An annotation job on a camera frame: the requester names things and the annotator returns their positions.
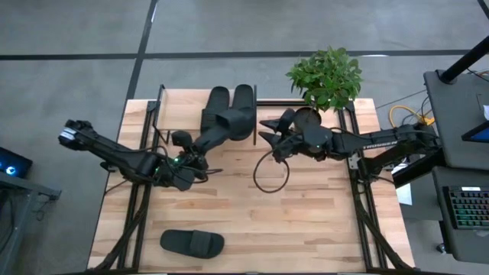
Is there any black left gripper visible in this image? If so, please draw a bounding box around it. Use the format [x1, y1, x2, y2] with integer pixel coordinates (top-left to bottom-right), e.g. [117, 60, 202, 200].
[170, 110, 245, 169]

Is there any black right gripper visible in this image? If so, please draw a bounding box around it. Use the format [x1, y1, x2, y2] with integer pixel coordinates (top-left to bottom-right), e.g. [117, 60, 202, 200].
[258, 108, 310, 163]

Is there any dark rubber slide sandal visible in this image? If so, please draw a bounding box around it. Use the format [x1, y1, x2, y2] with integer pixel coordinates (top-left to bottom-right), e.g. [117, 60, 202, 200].
[201, 86, 232, 133]
[228, 84, 256, 141]
[160, 228, 225, 260]

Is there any green potted plant black pot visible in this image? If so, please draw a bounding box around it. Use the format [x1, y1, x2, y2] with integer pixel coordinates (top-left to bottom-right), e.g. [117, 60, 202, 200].
[285, 46, 364, 133]

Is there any white paper sheet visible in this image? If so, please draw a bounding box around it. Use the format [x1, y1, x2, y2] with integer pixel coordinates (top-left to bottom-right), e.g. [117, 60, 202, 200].
[395, 183, 413, 206]

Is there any black desk beam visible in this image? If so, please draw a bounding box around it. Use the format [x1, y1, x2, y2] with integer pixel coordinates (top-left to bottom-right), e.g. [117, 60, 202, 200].
[393, 152, 446, 188]

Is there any grey desk top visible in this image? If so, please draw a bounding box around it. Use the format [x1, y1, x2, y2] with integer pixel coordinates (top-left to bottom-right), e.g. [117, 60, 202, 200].
[423, 70, 489, 171]

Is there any grey keyboard desk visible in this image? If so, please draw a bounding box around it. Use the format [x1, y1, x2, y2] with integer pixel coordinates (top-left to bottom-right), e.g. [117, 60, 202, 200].
[431, 166, 489, 264]

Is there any black slanted pole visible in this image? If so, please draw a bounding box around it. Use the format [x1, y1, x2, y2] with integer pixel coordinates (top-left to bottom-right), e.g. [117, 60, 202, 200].
[439, 36, 489, 83]

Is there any laptop with blue screen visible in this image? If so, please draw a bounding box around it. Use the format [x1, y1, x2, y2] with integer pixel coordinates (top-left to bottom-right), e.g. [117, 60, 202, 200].
[461, 121, 489, 144]

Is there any backlit computer keyboard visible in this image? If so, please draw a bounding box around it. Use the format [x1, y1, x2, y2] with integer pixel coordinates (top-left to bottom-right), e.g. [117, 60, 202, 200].
[442, 186, 489, 230]

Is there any grey metal cart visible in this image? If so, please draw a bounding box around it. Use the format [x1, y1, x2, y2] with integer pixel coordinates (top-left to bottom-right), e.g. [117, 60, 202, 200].
[0, 171, 62, 275]

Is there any black device with blue light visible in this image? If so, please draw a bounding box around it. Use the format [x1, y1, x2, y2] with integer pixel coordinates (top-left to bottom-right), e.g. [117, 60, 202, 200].
[0, 147, 34, 179]

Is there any black aluminium rig frame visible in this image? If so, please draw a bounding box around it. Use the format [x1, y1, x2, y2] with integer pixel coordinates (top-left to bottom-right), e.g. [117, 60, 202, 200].
[86, 99, 417, 274]

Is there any right gripper dark cable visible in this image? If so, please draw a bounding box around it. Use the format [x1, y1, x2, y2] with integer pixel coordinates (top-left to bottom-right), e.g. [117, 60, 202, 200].
[253, 131, 303, 194]

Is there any wooden shelf with black frame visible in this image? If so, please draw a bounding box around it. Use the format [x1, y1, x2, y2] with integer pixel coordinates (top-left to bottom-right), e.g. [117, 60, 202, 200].
[151, 83, 258, 147]

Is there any thin black base cable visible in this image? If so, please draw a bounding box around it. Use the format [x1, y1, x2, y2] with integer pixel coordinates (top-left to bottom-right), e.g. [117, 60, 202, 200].
[102, 178, 129, 194]

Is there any yellow cable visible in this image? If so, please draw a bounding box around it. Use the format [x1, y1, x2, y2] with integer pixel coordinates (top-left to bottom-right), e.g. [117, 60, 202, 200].
[388, 105, 436, 129]

